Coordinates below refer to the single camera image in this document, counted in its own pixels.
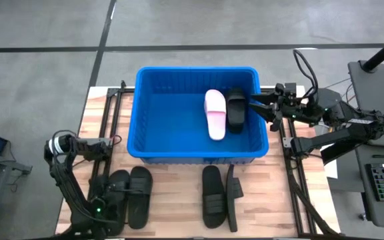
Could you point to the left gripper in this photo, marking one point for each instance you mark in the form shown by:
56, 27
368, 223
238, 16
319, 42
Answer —
102, 216

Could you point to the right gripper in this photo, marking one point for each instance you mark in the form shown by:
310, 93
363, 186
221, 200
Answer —
293, 111

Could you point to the black rubber slide sandal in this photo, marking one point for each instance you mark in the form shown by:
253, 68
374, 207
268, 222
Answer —
140, 200
231, 203
213, 200
236, 113
124, 200

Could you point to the pink rubber slide sandal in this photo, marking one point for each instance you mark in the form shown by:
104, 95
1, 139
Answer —
215, 113

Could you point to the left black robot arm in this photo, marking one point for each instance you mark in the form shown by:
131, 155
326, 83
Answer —
65, 180

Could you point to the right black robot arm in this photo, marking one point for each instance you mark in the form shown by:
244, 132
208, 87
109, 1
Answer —
345, 133

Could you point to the blue plastic bin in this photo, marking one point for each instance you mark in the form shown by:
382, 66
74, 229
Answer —
172, 126

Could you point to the white paper sheet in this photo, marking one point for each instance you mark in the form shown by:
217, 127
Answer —
331, 170

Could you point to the grey flat tray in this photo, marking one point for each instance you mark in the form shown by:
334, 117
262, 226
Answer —
375, 86

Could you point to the black pole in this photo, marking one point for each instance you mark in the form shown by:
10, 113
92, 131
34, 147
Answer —
383, 51

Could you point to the grey desk shelf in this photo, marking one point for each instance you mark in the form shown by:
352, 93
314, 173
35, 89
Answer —
382, 213

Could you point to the black aluminium base frame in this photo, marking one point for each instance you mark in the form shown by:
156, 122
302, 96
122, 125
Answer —
115, 90
266, 89

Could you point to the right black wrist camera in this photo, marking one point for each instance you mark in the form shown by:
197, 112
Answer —
287, 90

